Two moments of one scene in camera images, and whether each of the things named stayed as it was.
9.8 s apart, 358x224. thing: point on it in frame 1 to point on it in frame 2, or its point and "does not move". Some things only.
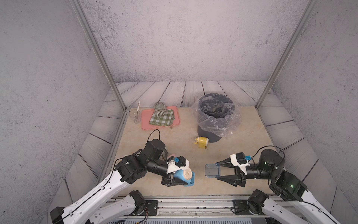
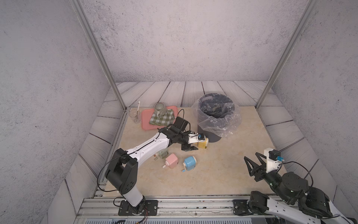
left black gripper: [174, 181] to [188, 147]
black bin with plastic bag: [217, 114] does not move
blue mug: [186, 175] to [189, 163]
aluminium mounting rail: [199, 207] does not move
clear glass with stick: [135, 114] does not move
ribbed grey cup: [160, 109] does not move
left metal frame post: [82, 16] does not move
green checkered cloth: [167, 119] does not move
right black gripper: [239, 178] to [256, 168]
